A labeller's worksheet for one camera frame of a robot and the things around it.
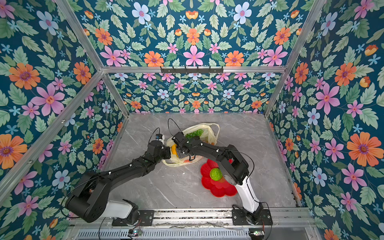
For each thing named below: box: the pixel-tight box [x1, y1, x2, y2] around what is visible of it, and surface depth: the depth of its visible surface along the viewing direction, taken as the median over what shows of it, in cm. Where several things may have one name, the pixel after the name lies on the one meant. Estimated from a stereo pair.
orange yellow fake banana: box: [171, 144, 178, 158], surface depth 93 cm
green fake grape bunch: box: [185, 129, 204, 139], surface depth 106 cm
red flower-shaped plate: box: [200, 159, 238, 198], surface depth 86 cm
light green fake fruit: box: [209, 168, 223, 181], surface depth 84 cm
